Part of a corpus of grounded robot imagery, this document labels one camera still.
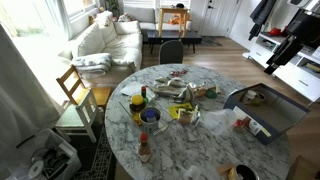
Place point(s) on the small blue-capped white bottle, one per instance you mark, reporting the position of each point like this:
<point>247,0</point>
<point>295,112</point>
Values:
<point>150,116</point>

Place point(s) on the silver metal cup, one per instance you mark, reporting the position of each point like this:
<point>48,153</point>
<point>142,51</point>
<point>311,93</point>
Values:
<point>150,127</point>

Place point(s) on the translucent white plastic cup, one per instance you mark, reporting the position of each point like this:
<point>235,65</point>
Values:
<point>219,121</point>

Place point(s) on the red-capped green bottle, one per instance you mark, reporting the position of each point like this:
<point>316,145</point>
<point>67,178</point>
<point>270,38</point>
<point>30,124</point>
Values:
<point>143,94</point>

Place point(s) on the red-capped hot sauce bottle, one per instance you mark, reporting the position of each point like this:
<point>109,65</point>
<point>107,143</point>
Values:
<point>144,151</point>

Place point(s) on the white label bottle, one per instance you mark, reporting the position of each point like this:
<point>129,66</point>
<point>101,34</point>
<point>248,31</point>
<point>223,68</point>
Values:
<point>254,127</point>

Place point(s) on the crumpled striped cloth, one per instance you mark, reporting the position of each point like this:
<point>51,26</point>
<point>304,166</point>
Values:
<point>175,88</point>

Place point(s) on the red wrapper pieces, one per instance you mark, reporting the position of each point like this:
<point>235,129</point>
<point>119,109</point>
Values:
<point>178,73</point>

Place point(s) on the white paper sheet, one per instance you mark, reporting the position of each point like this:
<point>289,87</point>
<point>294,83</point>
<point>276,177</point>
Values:
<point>131,89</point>

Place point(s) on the yellow-lidded brown jar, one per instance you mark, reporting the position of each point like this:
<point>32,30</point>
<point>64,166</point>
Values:
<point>136,106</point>

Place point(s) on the small snack package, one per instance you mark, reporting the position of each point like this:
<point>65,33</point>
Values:
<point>186,117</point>

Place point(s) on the brown paper bag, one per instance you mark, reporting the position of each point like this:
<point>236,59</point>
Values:
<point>200,91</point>

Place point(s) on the dark grey chair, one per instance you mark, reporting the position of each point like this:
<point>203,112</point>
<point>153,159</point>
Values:
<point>171,52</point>

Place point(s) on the green round lid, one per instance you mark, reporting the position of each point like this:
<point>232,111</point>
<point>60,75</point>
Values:
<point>211,94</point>

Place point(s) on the black coffee table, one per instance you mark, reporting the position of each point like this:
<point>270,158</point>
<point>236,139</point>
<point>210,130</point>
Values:
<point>190,39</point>

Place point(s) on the white sofa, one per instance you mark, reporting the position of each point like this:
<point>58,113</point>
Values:
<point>122,40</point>

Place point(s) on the folded grey blanket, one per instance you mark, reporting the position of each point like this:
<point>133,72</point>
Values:
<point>100,62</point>

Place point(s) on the wooden chair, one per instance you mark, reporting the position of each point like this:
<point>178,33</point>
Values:
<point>74,88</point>

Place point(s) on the wooden stool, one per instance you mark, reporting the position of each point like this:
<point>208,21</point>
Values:
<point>180,13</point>

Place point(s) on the red small item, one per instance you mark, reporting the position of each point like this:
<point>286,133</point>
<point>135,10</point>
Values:
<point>238,123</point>

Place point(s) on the white small chair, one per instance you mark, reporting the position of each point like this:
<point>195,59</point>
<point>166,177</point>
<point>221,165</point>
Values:
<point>79,117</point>

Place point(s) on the white-lidded jar in box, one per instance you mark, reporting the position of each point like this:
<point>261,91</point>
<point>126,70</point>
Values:
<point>248,97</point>

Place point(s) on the bowl in box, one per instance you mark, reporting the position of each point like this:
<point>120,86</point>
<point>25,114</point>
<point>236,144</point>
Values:
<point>258,99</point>

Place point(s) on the navy blue cardboard box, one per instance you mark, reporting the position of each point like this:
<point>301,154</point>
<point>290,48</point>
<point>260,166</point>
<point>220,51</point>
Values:
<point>276,114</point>

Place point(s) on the hanging dark jacket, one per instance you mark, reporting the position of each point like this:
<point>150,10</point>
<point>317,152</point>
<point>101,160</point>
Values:
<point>259,16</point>

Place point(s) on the white storage bin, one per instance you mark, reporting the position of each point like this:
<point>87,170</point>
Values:
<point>44,156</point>

